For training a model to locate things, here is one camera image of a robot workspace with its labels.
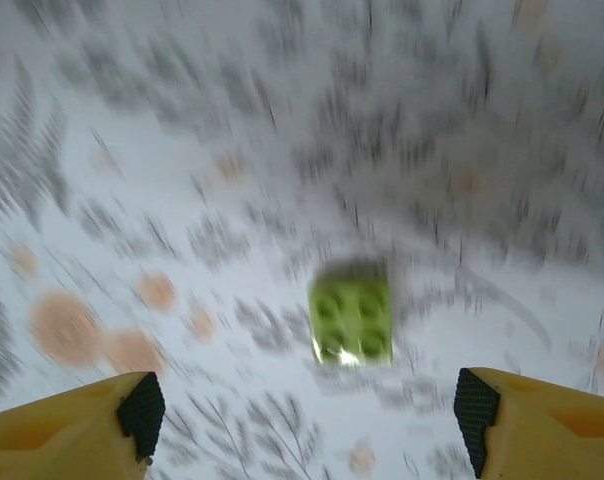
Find small green lego brick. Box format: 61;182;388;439
307;257;396;370

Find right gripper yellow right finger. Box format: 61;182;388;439
453;366;604;480

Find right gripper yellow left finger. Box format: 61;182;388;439
0;370;167;480

